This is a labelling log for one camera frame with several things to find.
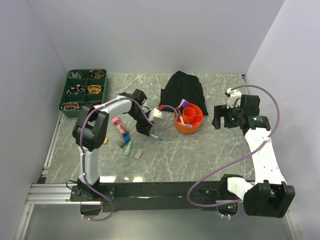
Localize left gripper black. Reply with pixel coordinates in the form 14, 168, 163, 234
127, 108, 155, 137

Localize blue tip thin pen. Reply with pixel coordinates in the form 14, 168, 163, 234
149, 133, 164, 141

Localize orange round pen holder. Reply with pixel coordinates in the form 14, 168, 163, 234
173, 103, 204, 135

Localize purple cap black highlighter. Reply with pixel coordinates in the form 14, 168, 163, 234
181, 99, 189, 108

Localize light pink highlighter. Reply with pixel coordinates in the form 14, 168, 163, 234
177, 102, 185, 113

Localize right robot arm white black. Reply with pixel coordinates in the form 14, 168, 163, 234
212, 90, 296, 218

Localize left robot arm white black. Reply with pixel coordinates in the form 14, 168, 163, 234
72, 89, 152, 201

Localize blue cap glue stick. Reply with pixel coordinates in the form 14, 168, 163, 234
117, 135, 131, 148

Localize mint green correction tape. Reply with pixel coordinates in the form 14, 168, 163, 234
124, 140, 133, 156

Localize long cork eraser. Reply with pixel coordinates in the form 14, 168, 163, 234
134, 149, 143, 160

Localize pink cap clear tube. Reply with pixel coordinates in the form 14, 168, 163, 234
111, 117, 129, 137

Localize blue cap white marker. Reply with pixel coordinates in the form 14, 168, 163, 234
180, 123, 193, 128

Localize black folded cloth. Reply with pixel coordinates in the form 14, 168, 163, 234
159, 71, 209, 116

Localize orange black band bundle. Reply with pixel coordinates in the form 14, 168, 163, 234
90, 100, 102, 106

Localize yellow rubber band bundle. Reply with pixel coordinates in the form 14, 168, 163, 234
87, 85, 103, 95

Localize brown band bundle top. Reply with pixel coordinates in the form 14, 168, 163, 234
88, 69, 106, 79

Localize green compartment tray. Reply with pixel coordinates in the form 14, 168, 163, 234
59, 69, 108, 118

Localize brown white band bundle middle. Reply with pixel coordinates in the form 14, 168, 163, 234
65, 84, 85, 95

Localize brown white band bundle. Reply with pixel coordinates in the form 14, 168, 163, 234
60, 102, 81, 111
65, 84, 85, 95

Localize brown white band bundle bottom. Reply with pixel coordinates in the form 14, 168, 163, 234
60, 102, 81, 111

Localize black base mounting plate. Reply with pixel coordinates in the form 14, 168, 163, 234
70, 180, 239, 213

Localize grey clips in tray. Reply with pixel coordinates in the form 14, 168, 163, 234
68, 71, 82, 79

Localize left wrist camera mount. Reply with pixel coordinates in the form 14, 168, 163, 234
148, 108, 163, 121

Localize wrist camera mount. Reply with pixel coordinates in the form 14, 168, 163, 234
225, 88, 242, 109
148, 108, 163, 121

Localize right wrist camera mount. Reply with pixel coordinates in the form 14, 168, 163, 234
225, 88, 242, 109

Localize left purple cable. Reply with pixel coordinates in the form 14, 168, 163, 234
78, 98, 179, 222

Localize aluminium rail frame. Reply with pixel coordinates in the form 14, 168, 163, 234
15, 115, 302, 240

